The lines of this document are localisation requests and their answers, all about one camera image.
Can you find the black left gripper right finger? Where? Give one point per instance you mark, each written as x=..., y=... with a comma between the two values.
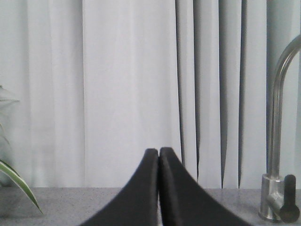
x=183, y=202

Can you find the white pleated curtain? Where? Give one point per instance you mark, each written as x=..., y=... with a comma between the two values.
x=87, y=85

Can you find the green potted plant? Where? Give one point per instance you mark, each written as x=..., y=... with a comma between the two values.
x=11, y=172

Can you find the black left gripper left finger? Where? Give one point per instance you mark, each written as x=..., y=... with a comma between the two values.
x=137, y=202

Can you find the steel gooseneck faucet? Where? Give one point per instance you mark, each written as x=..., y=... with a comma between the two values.
x=278, y=194

